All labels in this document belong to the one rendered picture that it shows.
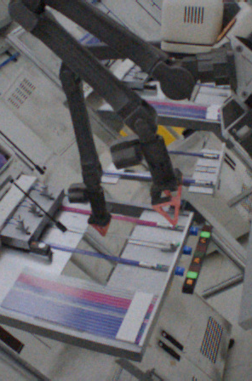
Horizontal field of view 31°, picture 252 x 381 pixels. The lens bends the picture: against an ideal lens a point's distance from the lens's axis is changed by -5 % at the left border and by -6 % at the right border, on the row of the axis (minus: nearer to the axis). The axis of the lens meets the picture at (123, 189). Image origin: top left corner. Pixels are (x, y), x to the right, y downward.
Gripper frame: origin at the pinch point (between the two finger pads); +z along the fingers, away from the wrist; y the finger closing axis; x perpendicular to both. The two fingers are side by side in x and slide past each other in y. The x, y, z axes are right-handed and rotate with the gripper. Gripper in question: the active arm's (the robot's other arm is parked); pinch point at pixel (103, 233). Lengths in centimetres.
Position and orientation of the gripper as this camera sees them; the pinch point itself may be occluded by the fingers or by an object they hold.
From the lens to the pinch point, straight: 181.2
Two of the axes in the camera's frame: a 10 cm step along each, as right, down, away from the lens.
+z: 1.3, 8.3, 5.4
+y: -3.2, 5.5, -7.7
